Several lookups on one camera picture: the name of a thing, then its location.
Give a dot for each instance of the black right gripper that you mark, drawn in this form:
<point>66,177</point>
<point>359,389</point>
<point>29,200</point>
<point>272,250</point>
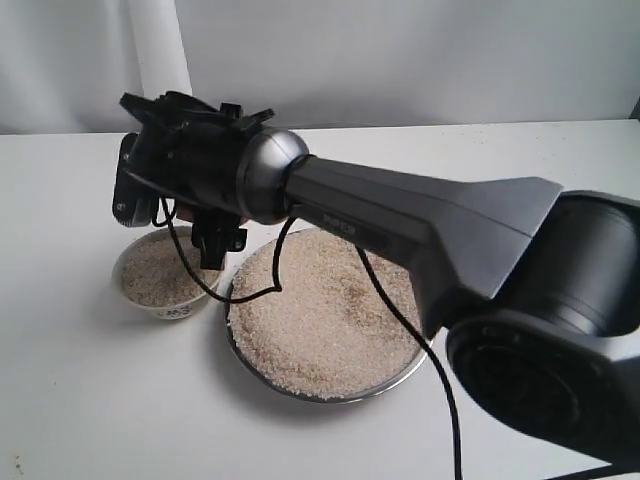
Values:
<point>193,157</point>

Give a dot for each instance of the brown wooden cup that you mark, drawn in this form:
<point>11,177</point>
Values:
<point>187,212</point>

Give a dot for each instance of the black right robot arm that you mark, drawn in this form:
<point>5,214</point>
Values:
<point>537,287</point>

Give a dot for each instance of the small cream ceramic bowl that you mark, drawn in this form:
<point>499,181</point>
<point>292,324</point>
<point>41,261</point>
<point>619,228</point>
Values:
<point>168,313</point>

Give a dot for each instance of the uncooked rice grains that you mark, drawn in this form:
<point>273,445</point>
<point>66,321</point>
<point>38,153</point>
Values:
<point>153,275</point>

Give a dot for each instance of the rice heap in steel plate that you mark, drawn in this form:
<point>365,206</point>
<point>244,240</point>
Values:
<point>320,320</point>

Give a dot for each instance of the white backdrop curtain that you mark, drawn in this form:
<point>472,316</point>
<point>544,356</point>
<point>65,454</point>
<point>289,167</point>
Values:
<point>65,64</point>

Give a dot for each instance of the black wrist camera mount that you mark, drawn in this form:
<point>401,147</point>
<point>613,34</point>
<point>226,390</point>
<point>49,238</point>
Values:
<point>174,109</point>

